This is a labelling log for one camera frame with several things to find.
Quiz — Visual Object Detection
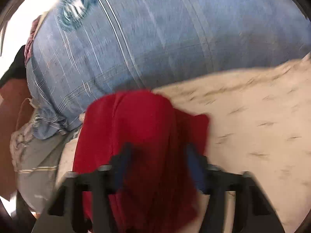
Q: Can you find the red cloth garment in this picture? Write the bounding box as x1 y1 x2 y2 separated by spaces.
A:
73 90 209 232

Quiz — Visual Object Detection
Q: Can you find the grey bed sheet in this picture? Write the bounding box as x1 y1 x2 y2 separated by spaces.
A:
10 123 81 213

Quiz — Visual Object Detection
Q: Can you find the beige leaf-print pillow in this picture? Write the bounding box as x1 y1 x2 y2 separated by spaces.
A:
56 56 310 232

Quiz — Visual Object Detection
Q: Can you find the blue plaid blanket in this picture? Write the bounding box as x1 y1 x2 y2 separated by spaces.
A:
26 0 310 139

